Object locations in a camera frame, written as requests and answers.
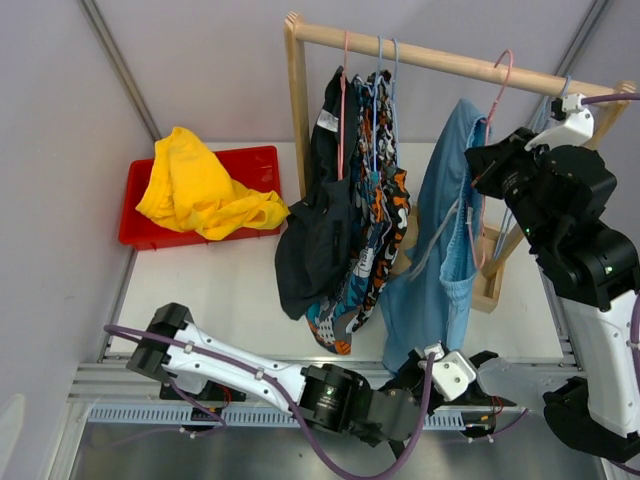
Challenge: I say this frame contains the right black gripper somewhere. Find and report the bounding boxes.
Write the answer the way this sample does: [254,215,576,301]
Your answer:
[468,127,557,248]

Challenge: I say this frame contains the blue hanger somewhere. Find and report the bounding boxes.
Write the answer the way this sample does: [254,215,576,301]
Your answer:
[492,74,574,261]
[391,37,400,167]
[364,35,383,184]

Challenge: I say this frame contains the light blue shorts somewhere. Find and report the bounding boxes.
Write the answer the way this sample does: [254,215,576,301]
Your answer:
[379,99,486,373]

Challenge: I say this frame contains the teal cartoon print shorts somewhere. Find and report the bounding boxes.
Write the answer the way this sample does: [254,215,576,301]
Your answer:
[306,78,364,355]

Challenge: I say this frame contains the black orange camouflage shorts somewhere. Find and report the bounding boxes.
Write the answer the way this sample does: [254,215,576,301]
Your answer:
[346,70,411,334]

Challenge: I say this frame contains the dark navy shorts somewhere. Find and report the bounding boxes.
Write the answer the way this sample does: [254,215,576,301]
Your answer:
[275,67,347,321]

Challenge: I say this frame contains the yellow shorts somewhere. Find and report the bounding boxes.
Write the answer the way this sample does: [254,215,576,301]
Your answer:
[136,126,289,241]

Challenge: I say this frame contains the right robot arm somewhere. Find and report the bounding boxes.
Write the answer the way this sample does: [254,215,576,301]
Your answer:
[456,128,639,463]

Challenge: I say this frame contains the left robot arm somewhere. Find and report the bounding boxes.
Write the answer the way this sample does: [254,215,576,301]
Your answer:
[126,303,433,446]

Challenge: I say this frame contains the wooden clothes rack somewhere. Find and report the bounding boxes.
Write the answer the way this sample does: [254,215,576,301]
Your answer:
[283,12,636,313]

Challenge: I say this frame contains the red plastic bin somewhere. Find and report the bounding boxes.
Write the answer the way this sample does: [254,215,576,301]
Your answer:
[118,145,281,251]

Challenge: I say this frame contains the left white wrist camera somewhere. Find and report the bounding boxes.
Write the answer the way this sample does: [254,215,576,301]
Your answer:
[422,342,477,402]

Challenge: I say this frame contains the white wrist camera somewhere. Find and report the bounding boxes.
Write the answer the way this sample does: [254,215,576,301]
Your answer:
[422,342,477,402]
[524,93,595,152]

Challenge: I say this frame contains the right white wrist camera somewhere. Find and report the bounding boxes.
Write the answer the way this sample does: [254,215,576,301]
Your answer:
[524,93,595,152]

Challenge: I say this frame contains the aluminium mounting rail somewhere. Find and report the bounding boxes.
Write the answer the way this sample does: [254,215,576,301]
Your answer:
[67,355,584,430]

